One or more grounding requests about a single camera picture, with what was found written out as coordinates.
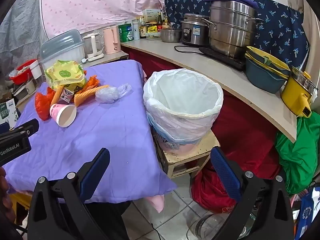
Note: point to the pink dotted sheet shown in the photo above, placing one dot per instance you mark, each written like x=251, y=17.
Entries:
x=100, y=2

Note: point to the curved white counter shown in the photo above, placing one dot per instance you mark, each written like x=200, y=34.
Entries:
x=250, y=97

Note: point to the red bag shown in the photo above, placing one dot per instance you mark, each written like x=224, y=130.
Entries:
x=212, y=192

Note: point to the yellow green snack bag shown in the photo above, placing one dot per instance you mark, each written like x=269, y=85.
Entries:
x=63, y=73

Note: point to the pink paper cup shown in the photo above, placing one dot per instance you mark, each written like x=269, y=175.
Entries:
x=58, y=112

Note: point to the small steel pot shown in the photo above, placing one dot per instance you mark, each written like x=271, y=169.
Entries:
x=171, y=35

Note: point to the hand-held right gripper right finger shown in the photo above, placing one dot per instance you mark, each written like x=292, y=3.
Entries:
x=223, y=172

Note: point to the pink waste bin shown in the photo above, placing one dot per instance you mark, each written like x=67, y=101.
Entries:
x=172, y=146

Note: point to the yellow electric pot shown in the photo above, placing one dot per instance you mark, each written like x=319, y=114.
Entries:
x=296, y=92

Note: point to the covered white dish rack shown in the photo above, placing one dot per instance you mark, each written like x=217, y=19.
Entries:
x=62, y=45

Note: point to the nested blue yellow basins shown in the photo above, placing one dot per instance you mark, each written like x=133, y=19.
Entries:
x=265, y=80

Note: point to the beige side cabinet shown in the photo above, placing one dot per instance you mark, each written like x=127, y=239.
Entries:
x=112, y=56

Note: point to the brown glass bottle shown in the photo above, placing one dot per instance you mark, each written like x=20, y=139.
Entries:
x=159, y=21

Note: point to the dark lidded container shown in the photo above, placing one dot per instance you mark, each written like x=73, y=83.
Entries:
x=19, y=93

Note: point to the dark sauce bottle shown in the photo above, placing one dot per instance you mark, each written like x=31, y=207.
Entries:
x=142, y=31

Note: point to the orange patterned wrapper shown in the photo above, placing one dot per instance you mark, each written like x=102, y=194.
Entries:
x=87, y=93

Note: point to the pink electric kettle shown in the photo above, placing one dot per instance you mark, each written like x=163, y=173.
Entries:
x=111, y=40

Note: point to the cardboard box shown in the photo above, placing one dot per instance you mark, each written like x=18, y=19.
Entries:
x=7, y=112

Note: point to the person's left hand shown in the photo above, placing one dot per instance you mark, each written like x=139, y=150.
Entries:
x=4, y=195

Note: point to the yellow packet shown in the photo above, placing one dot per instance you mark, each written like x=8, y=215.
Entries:
x=152, y=28

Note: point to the purple table cloth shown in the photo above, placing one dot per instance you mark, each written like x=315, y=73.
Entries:
x=105, y=135

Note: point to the grey plastic sheet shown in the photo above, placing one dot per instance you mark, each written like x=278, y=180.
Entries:
x=22, y=30

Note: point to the red plastic basin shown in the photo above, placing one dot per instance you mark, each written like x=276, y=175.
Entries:
x=21, y=78

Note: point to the pink cloth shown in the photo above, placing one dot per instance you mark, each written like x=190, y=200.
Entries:
x=157, y=202

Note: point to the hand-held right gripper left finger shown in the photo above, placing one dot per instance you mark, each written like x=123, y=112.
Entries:
x=96, y=170

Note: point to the large steel steamer pot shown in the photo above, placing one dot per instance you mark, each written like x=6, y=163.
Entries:
x=230, y=32

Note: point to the black induction cooker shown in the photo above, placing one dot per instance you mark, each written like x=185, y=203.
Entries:
x=225, y=60

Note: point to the yellow stool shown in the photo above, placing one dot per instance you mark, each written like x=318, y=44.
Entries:
x=20, y=200

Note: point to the orange plastic bag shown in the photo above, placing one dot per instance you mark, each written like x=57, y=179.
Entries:
x=42, y=105

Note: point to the white glass tea maker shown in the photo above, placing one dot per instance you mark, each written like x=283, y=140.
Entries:
x=93, y=42

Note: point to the blue patterned cloth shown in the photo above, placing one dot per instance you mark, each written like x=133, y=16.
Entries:
x=277, y=30

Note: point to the white plastic bin liner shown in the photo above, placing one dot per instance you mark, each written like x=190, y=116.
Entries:
x=180, y=92

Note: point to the white carton box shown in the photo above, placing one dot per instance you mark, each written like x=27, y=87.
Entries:
x=152, y=15

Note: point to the steel rice cooker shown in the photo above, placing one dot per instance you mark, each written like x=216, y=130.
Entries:
x=193, y=32

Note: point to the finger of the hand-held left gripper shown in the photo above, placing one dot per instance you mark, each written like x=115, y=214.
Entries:
x=29, y=126

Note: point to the red curtain cloth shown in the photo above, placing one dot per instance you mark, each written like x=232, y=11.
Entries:
x=240, y=135

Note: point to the small amber bottle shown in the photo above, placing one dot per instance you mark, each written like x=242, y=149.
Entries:
x=165, y=23

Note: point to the glass jar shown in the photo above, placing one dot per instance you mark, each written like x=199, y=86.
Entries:
x=207, y=226

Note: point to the white cup clear base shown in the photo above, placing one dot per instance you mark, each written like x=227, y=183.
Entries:
x=35, y=70

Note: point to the white bottle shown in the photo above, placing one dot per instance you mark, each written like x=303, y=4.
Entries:
x=136, y=31

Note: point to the small wooden stool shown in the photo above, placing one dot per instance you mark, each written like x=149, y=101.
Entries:
x=190, y=155

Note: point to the clear plastic bag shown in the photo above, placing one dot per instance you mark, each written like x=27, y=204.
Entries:
x=107, y=95

